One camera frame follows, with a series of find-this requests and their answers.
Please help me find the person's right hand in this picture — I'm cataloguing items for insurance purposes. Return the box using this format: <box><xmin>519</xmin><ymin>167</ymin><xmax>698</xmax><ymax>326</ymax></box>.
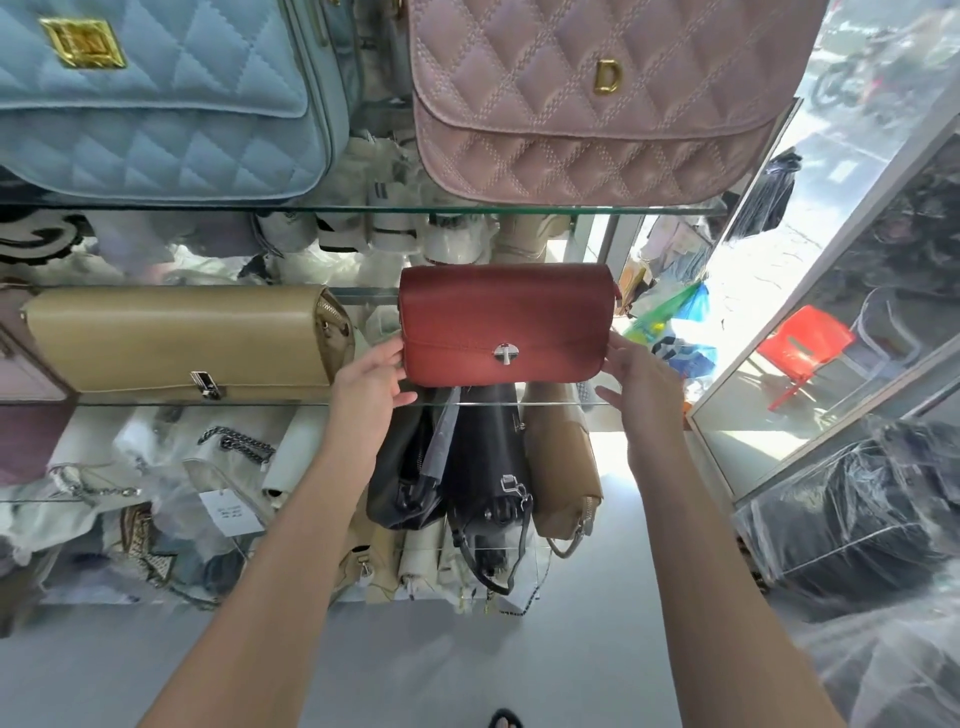
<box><xmin>594</xmin><ymin>330</ymin><xmax>686</xmax><ymax>451</ymax></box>

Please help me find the person's left hand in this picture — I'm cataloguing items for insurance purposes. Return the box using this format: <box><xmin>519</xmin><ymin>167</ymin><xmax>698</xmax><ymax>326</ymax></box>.
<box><xmin>329</xmin><ymin>335</ymin><xmax>419</xmax><ymax>448</ymax></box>

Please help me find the red leather handbag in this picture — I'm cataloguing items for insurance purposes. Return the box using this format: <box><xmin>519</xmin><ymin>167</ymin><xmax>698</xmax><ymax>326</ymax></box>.
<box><xmin>397</xmin><ymin>262</ymin><xmax>623</xmax><ymax>389</ymax></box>

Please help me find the person's left forearm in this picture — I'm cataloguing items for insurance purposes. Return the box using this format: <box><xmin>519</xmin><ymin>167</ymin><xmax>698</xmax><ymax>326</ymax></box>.
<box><xmin>138</xmin><ymin>431</ymin><xmax>380</xmax><ymax>728</ymax></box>

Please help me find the person's right forearm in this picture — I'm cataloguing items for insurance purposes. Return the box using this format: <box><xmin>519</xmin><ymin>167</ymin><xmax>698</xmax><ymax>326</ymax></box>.
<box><xmin>628</xmin><ymin>433</ymin><xmax>847</xmax><ymax>728</ymax></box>

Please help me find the black plastic-wrapped handbag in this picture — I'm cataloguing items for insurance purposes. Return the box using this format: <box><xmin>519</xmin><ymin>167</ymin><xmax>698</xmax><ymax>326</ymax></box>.
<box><xmin>365</xmin><ymin>386</ymin><xmax>460</xmax><ymax>532</ymax></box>

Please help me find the tan leather handbag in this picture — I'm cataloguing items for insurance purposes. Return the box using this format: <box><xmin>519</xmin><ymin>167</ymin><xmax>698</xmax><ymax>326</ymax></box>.
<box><xmin>521</xmin><ymin>380</ymin><xmax>605</xmax><ymax>560</ymax></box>

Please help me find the green plastic bag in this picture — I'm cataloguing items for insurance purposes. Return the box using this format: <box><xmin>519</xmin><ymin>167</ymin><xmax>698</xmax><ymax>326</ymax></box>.
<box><xmin>622</xmin><ymin>283</ymin><xmax>702</xmax><ymax>346</ymax></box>

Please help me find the glass shelf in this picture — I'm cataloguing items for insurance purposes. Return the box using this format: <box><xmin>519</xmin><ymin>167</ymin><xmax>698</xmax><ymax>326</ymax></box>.
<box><xmin>71</xmin><ymin>394</ymin><xmax>612</xmax><ymax>412</ymax></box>
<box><xmin>0</xmin><ymin>196</ymin><xmax>732</xmax><ymax>223</ymax></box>

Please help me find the blue plastic bag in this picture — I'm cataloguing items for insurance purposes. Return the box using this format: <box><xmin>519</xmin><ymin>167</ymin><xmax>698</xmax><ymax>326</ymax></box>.
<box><xmin>651</xmin><ymin>281</ymin><xmax>719</xmax><ymax>380</ymax></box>

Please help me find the black leather handbag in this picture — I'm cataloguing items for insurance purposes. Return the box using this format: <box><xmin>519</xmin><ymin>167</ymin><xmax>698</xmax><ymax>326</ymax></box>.
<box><xmin>442</xmin><ymin>384</ymin><xmax>537</xmax><ymax>597</ymax></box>

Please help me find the red plastic chair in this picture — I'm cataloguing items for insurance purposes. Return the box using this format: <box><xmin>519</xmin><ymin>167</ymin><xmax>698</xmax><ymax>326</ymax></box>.
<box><xmin>756</xmin><ymin>304</ymin><xmax>857</xmax><ymax>413</ymax></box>

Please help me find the white paper tag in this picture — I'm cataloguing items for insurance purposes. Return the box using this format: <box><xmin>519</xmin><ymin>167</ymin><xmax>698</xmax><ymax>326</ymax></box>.
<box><xmin>198</xmin><ymin>488</ymin><xmax>267</xmax><ymax>539</ymax></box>

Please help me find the beige leather handbag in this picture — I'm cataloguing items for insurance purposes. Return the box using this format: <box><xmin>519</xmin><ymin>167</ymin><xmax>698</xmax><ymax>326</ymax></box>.
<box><xmin>20</xmin><ymin>284</ymin><xmax>357</xmax><ymax>403</ymax></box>

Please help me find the black bag in clear plastic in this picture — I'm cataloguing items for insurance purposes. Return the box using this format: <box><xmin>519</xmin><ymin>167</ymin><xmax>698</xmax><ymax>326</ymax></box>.
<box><xmin>733</xmin><ymin>420</ymin><xmax>960</xmax><ymax>624</ymax></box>

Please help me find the pink quilted handbag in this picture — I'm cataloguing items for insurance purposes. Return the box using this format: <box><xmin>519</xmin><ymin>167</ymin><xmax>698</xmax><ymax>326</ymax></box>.
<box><xmin>407</xmin><ymin>0</ymin><xmax>830</xmax><ymax>207</ymax></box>

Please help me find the mauve handbag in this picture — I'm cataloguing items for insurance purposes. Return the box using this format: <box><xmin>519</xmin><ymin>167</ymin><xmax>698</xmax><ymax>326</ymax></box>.
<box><xmin>0</xmin><ymin>288</ymin><xmax>76</xmax><ymax>487</ymax></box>

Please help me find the light blue quilted handbag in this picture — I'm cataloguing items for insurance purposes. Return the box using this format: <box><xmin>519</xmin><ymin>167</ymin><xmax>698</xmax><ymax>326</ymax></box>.
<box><xmin>0</xmin><ymin>0</ymin><xmax>361</xmax><ymax>206</ymax></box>

